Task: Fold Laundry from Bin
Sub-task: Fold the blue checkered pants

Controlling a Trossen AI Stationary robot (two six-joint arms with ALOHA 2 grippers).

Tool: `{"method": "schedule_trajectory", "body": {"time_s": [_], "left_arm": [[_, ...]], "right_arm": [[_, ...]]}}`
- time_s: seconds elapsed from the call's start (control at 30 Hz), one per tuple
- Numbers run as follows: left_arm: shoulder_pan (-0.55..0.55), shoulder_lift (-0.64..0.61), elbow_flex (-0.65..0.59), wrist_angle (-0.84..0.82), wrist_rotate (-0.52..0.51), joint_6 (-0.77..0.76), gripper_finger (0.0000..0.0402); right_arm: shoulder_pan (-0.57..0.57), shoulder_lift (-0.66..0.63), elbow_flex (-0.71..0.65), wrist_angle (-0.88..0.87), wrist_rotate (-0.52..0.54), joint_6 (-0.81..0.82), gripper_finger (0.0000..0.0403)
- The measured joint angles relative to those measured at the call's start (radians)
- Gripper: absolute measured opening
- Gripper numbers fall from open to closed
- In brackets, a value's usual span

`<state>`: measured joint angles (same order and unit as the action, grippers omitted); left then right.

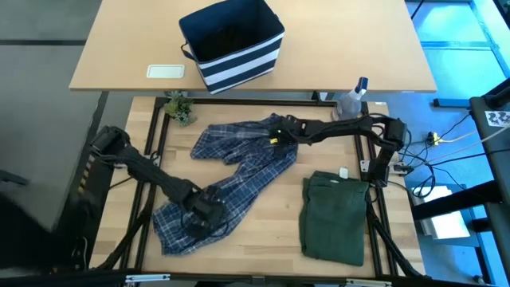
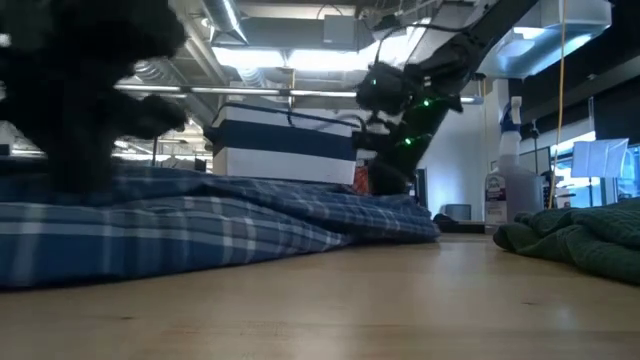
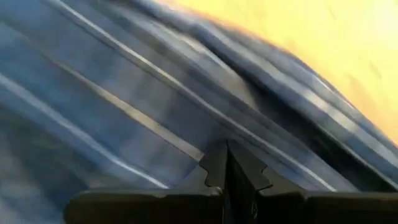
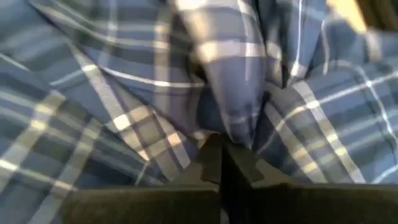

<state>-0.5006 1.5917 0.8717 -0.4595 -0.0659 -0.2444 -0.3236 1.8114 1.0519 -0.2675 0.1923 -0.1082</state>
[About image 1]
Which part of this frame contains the silver metal bracket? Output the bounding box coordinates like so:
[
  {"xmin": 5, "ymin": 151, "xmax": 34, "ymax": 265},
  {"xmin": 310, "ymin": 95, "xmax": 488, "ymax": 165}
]
[
  {"xmin": 344, "ymin": 278, "xmax": 394, "ymax": 287},
  {"xmin": 124, "ymin": 273, "xmax": 171, "ymax": 285}
]

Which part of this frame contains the clear spray bottle blue nozzle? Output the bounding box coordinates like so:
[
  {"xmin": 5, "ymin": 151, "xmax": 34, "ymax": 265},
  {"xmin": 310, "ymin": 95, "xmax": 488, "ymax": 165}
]
[{"xmin": 331, "ymin": 76, "xmax": 370, "ymax": 121}]

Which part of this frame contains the blue plaid shirt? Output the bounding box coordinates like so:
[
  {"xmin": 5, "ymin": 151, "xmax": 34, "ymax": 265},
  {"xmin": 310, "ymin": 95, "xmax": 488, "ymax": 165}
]
[{"xmin": 152, "ymin": 112, "xmax": 299, "ymax": 256}]

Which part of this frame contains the black cable bundle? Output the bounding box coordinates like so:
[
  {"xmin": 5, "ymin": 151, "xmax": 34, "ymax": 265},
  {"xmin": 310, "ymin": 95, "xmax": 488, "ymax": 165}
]
[
  {"xmin": 366, "ymin": 187, "xmax": 423, "ymax": 278},
  {"xmin": 97, "ymin": 187, "xmax": 155, "ymax": 270}
]

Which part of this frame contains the black equipment cart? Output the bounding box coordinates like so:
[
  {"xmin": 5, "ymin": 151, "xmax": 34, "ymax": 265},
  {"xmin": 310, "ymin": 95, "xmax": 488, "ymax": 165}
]
[{"xmin": 410, "ymin": 77, "xmax": 510, "ymax": 287}]

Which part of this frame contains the dark green button shirt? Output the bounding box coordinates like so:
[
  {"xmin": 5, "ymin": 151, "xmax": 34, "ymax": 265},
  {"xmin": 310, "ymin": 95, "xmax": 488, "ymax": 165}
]
[{"xmin": 298, "ymin": 167, "xmax": 371, "ymax": 267}]

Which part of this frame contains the navy white striped bin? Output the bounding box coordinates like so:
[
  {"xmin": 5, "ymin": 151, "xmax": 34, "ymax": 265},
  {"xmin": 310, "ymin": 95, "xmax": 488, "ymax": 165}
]
[{"xmin": 178, "ymin": 0, "xmax": 286, "ymax": 96}]

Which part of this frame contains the black hazard-striped floor ramp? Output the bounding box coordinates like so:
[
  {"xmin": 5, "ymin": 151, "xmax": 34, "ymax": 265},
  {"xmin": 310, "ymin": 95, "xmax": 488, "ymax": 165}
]
[{"xmin": 41, "ymin": 159, "xmax": 116, "ymax": 276}]

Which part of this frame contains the light wooden desk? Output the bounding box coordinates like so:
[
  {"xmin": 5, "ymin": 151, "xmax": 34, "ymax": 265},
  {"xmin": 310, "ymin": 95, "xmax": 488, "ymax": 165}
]
[{"xmin": 68, "ymin": 0, "xmax": 438, "ymax": 94}]

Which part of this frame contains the white marker tag label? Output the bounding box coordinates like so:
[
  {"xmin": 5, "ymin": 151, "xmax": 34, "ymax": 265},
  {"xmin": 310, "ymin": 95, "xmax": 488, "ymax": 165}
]
[{"xmin": 484, "ymin": 110, "xmax": 510, "ymax": 128}]

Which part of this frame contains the grey chair leg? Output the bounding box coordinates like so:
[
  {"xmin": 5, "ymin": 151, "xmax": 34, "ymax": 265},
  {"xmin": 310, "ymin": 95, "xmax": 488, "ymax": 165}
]
[{"xmin": 0, "ymin": 169, "xmax": 31, "ymax": 187}]

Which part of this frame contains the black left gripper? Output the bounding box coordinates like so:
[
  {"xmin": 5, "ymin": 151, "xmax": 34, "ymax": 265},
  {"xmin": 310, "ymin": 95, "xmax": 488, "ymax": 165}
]
[{"xmin": 181, "ymin": 187, "xmax": 230, "ymax": 240}]

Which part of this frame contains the white rectangular tray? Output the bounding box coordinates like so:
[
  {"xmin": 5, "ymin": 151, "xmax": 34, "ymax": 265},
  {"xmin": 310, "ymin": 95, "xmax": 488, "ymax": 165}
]
[{"xmin": 145, "ymin": 63, "xmax": 186, "ymax": 80}]

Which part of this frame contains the white box on floor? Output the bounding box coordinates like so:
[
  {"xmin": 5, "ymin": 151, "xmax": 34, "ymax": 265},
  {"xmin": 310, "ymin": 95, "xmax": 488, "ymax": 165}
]
[{"xmin": 414, "ymin": 185, "xmax": 472, "ymax": 241}]

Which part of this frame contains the small green potted plant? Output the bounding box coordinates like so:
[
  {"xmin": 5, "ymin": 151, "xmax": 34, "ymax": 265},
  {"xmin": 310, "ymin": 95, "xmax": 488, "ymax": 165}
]
[{"xmin": 163, "ymin": 91, "xmax": 197, "ymax": 128}]

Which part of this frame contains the black metal table frame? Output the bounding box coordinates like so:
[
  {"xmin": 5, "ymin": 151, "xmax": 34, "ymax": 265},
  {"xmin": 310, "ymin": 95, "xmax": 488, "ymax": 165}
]
[{"xmin": 95, "ymin": 96, "xmax": 426, "ymax": 285}]

